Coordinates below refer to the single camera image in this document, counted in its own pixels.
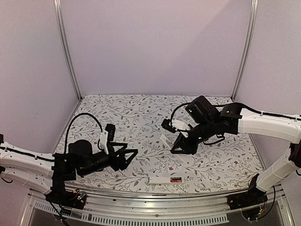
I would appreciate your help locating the aluminium frame post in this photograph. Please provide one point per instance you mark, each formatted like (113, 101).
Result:
(66, 49)
(246, 49)

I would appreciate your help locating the floral patterned table mat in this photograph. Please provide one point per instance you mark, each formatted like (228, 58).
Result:
(217, 166)

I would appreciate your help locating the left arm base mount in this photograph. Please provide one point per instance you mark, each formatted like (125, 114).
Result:
(59, 195)

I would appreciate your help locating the aluminium front rail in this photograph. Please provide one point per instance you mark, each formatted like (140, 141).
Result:
(108, 207)

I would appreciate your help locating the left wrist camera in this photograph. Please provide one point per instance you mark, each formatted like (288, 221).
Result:
(107, 136)

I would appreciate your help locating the white remote battery cover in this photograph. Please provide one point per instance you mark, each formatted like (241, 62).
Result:
(167, 142)

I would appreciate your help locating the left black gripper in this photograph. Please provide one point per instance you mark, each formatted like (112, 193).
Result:
(121, 163)

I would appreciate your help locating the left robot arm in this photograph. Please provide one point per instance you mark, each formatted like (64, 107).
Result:
(46, 172)

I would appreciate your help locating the left aluminium frame post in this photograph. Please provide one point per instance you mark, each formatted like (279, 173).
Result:
(66, 49)

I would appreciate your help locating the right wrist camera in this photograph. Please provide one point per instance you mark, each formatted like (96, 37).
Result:
(176, 126)

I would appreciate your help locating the right aluminium frame post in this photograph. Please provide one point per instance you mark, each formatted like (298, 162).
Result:
(246, 49)

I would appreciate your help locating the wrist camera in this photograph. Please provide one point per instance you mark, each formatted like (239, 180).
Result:
(107, 136)
(176, 126)

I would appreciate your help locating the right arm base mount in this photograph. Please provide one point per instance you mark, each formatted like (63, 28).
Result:
(251, 197)

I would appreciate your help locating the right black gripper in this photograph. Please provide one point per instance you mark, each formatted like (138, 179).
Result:
(187, 149)

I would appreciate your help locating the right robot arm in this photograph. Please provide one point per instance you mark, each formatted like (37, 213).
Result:
(237, 118)

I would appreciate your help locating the white remote control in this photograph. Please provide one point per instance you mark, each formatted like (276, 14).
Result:
(161, 181)

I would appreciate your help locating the black battery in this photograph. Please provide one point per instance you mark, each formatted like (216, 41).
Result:
(176, 179)

